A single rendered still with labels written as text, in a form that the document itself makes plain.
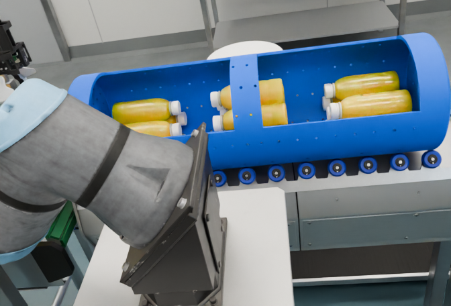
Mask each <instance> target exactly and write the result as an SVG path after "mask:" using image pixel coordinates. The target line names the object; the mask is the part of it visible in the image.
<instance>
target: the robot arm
mask: <svg viewBox="0 0 451 306"><path fill-rule="evenodd" d="M11 26H12V24H11V22H10V20H7V21H1V20H0V75H2V74H7V75H12V76H13V77H14V78H15V79H16V80H18V81H19V83H20V84H21V85H20V86H19V87H18V88H16V90H13V89H11V88H9V87H7V86H6V84H5V79H4V78H3V77H2V76H0V264H6V263H8V262H13V261H16V260H19V259H21V258H23V257H24V256H27V255H28V254H29V253H30V252H31V251H32V250H33V249H34V248H35V247H36V246H37V245H38V243H39V242H41V241H42V240H43V239H44V238H45V237H46V235H47V233H48V232H49V230H50V227H51V225H52V223H53V222H54V220H55V219H56V217H57V216H58V214H59V213H60V211H61V210H62V208H63V207H64V205H65V203H66V202H67V201H68V200H69V201H71V202H73V203H76V204H77V205H80V206H81V207H84V208H85V209H88V210H89V211H91V212H93V213H94V214H95V215H96V216H97V217H98V218H99V219H100V220H101V221H102V222H103V223H104V224H105V225H106V226H107V227H108V228H109V229H111V230H112V231H113V232H115V233H116V234H117V235H118V236H119V238H120V240H121V241H123V242H124V243H126V244H128V245H130V246H132V247H134V248H136V249H139V250H141V249H143V248H145V247H146V246H147V245H148V244H149V243H150V242H151V241H152V240H153V239H154V238H155V237H156V236H157V235H158V234H159V233H160V231H161V230H162V228H163V227H164V226H165V224H166V223H167V221H168V219H169V218H170V216H171V215H172V213H173V211H174V209H175V207H176V206H177V204H178V202H179V200H180V198H181V196H182V194H183V192H184V190H185V187H186V185H187V182H188V180H189V177H190V174H191V171H192V168H193V163H194V157H195V153H194V150H193V149H192V148H191V147H189V146H187V145H186V144H184V143H182V142H180V141H178V140H172V139H168V138H163V137H159V136H153V135H149V134H143V133H140V132H136V131H134V130H132V129H130V128H129V127H127V126H125V125H123V124H122V123H120V122H118V121H116V120H114V119H113V118H111V117H109V116H108V115H105V114H104V113H102V112H100V111H98V110H97V109H95V108H93V107H91V106H90V105H87V104H86V103H84V102H82V101H81V100H79V99H77V98H76V97H73V96H72V95H70V94H68V93H67V91H66V90H64V89H59V88H57V87H55V86H53V85H51V84H49V83H47V82H45V81H43V80H41V79H28V80H27V78H26V77H28V76H30V75H32V74H35V73H36V70H35V69H34V68H26V67H25V66H28V65H29V64H30V62H32V59H31V57H30V55H29V52H28V50H27V48H26V45H25V44H24V42H15V40H14V39H13V36H12V35H11V32H10V30H9V28H10V27H11ZM23 48H25V50H26V53H27V55H28V57H27V56H26V54H25V52H24V50H23ZM2 103H3V104H2Z"/></svg>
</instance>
